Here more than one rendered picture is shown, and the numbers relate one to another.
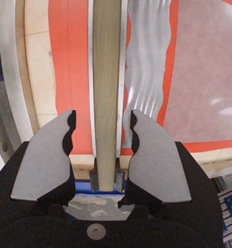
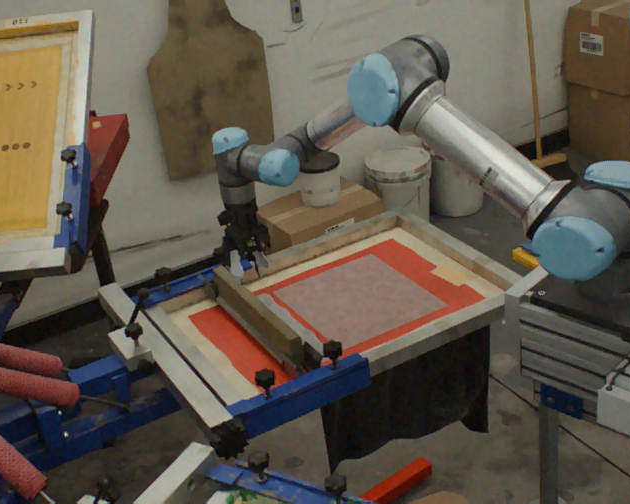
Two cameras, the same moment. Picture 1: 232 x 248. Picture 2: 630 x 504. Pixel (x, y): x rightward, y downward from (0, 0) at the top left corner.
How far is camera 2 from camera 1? 2.23 m
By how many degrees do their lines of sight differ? 90
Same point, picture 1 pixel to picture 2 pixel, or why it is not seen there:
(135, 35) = not seen: hidden behind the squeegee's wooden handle
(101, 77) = (249, 298)
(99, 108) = (255, 305)
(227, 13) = (315, 280)
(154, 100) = (305, 333)
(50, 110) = (231, 372)
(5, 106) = not seen: outside the picture
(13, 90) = (194, 356)
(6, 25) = (175, 333)
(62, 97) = (238, 362)
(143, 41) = not seen: hidden behind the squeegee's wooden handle
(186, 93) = (327, 322)
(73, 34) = (226, 335)
